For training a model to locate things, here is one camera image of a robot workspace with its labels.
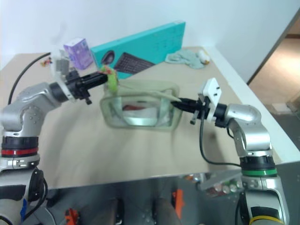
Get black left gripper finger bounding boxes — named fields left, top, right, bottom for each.
left=81, top=72, right=109, bottom=83
left=83, top=79, right=108, bottom=90

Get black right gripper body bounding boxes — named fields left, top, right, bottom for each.
left=190, top=97, right=210, bottom=125

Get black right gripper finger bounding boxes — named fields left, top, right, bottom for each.
left=179, top=97, right=200, bottom=106
left=170, top=101, right=199, bottom=113

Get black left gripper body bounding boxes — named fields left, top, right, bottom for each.
left=65, top=71, right=92, bottom=105

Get green plush keychain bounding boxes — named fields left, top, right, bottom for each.
left=98, top=65, right=120, bottom=95

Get green clear zip pouch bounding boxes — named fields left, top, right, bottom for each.
left=99, top=79, right=183, bottom=131

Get red item inside pouch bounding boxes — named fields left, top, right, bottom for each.
left=122, top=104, right=143, bottom=111

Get purple white carton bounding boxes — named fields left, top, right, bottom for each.
left=63, top=37, right=94, bottom=70

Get small colourful beads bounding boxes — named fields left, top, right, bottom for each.
left=39, top=55, right=53, bottom=67

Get pale green cloth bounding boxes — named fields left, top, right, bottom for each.
left=165, top=49, right=205, bottom=70

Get small white yellow toy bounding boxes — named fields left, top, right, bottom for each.
left=196, top=48, right=210, bottom=64

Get teal keyboard box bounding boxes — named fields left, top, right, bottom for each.
left=90, top=20, right=186, bottom=80

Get silver tray with cans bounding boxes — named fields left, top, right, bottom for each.
left=195, top=169, right=245, bottom=195

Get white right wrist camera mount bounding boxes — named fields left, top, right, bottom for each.
left=197, top=78, right=223, bottom=122

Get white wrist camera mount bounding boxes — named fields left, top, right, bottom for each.
left=197, top=78, right=223, bottom=122
left=49, top=45, right=78, bottom=103

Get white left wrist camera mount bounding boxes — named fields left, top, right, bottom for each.
left=49, top=45, right=78, bottom=103

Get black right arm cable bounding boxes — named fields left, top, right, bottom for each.
left=199, top=116, right=242, bottom=167

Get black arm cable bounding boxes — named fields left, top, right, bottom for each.
left=7, top=52, right=52, bottom=105
left=199, top=116, right=242, bottom=167

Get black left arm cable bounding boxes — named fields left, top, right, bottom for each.
left=7, top=52, right=52, bottom=105

